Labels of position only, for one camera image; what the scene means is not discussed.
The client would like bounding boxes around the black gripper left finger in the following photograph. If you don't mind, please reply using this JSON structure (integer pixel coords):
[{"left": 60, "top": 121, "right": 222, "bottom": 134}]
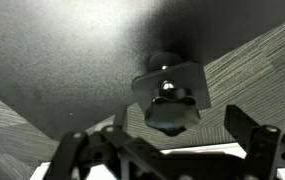
[{"left": 41, "top": 104, "right": 129, "bottom": 180}]

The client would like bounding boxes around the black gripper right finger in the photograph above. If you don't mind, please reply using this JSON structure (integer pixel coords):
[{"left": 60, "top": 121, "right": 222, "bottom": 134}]
[{"left": 223, "top": 104, "right": 285, "bottom": 180}]

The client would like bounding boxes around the white flat panel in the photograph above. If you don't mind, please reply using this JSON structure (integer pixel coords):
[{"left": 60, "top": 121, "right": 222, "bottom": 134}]
[{"left": 30, "top": 142, "right": 285, "bottom": 180}]

